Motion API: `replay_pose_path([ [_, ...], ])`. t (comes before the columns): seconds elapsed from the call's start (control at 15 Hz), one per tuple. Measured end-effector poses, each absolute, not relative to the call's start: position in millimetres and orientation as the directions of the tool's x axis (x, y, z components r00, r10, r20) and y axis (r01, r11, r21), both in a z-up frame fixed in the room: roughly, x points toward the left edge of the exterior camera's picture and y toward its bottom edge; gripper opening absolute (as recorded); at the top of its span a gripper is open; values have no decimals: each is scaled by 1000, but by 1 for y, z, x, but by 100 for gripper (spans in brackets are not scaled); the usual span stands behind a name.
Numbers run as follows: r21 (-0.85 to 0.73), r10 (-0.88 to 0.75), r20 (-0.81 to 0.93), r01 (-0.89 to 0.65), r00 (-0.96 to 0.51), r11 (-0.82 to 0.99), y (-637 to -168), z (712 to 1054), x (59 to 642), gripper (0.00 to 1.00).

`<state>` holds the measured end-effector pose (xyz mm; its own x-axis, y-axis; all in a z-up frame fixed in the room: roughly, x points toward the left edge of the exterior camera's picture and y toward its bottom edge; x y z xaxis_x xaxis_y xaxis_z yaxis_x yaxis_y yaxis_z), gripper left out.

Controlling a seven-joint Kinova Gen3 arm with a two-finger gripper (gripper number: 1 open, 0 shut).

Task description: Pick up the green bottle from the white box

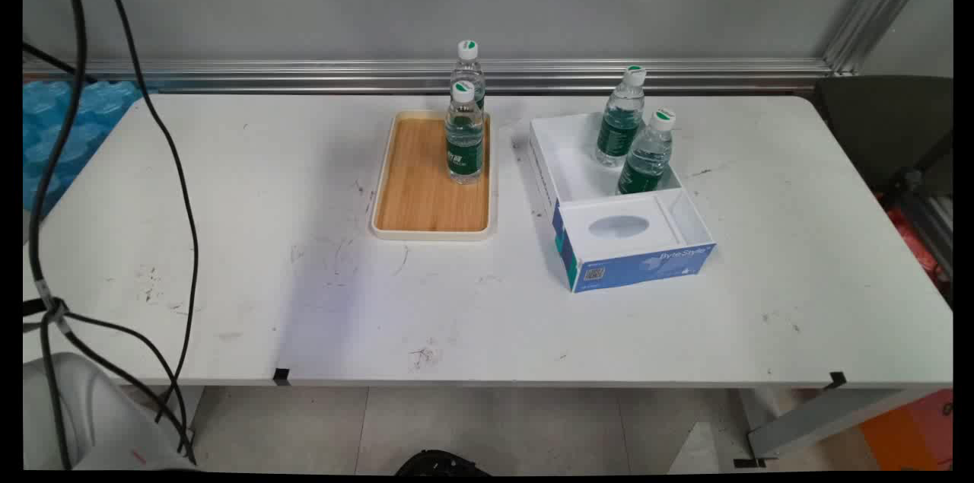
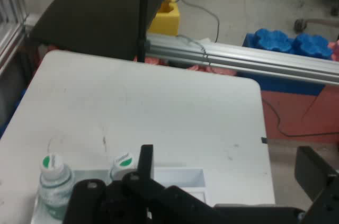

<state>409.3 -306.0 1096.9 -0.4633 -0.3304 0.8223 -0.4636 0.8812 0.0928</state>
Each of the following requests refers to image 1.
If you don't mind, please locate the horizontal aluminium rail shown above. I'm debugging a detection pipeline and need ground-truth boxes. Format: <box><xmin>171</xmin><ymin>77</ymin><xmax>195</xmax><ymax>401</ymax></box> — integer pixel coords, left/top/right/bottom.
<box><xmin>23</xmin><ymin>58</ymin><xmax>834</xmax><ymax>95</ymax></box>

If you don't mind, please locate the green label water bottle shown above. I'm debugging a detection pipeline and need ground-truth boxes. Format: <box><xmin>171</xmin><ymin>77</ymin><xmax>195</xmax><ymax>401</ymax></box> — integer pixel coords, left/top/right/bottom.
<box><xmin>444</xmin><ymin>81</ymin><xmax>485</xmax><ymax>185</ymax></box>
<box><xmin>594</xmin><ymin>65</ymin><xmax>648</xmax><ymax>168</ymax></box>
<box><xmin>616</xmin><ymin>108</ymin><xmax>676</xmax><ymax>195</ymax></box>
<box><xmin>450</xmin><ymin>40</ymin><xmax>486</xmax><ymax>113</ymax></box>

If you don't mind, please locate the white table leg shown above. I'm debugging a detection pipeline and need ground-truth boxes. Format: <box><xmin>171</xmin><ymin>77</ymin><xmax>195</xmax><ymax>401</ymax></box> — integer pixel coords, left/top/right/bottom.
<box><xmin>737</xmin><ymin>388</ymin><xmax>925</xmax><ymax>462</ymax></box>

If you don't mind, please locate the bamboo tray with cream rim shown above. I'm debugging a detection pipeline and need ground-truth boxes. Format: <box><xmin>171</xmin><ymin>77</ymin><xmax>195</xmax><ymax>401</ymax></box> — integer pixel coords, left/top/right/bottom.
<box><xmin>370</xmin><ymin>110</ymin><xmax>498</xmax><ymax>242</ymax></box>

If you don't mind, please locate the diagonal aluminium post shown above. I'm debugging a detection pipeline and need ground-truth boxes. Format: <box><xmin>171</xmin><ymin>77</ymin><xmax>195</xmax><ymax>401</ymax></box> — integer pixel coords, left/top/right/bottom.
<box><xmin>822</xmin><ymin>0</ymin><xmax>944</xmax><ymax>75</ymax></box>

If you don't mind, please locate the blue and white cardboard box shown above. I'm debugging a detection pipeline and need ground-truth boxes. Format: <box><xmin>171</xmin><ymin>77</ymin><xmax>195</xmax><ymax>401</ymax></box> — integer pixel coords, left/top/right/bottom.
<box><xmin>528</xmin><ymin>110</ymin><xmax>717</xmax><ymax>294</ymax></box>

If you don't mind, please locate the red packaging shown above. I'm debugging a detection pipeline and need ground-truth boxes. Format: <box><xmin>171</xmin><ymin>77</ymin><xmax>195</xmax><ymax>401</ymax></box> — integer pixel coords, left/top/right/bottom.
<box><xmin>875</xmin><ymin>192</ymin><xmax>948</xmax><ymax>290</ymax></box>

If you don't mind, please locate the thin black cable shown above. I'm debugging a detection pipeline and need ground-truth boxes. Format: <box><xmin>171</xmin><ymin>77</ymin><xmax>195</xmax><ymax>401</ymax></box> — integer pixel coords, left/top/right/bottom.
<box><xmin>95</xmin><ymin>0</ymin><xmax>200</xmax><ymax>465</ymax></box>

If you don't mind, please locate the short black cable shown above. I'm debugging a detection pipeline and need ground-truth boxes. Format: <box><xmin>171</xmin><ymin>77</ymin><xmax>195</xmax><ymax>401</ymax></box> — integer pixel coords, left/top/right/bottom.
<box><xmin>23</xmin><ymin>42</ymin><xmax>98</xmax><ymax>84</ymax></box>

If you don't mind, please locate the orange box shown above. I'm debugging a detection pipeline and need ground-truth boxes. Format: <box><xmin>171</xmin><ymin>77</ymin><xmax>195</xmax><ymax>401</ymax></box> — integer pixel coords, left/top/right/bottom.
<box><xmin>858</xmin><ymin>389</ymin><xmax>953</xmax><ymax>471</ymax></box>

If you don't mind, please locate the black round object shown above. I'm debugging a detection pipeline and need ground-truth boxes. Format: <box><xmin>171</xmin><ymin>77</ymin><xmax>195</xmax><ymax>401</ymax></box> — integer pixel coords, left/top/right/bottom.
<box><xmin>394</xmin><ymin>450</ymin><xmax>492</xmax><ymax>477</ymax></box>

